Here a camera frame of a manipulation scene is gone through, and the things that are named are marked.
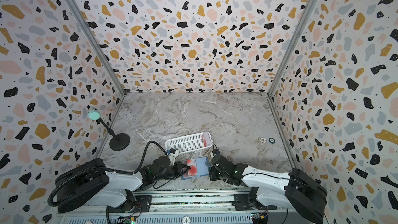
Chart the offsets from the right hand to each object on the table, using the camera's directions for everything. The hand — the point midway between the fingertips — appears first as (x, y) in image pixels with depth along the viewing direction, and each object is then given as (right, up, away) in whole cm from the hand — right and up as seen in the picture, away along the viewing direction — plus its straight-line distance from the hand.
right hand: (207, 171), depth 82 cm
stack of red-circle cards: (-2, +13, +10) cm, 16 cm away
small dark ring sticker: (+40, +13, +15) cm, 45 cm away
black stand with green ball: (-52, +13, +10) cm, 55 cm away
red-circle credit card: (-8, -1, +1) cm, 8 cm away
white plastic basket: (-11, +12, +12) cm, 20 cm away
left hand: (-7, +3, -3) cm, 8 cm away
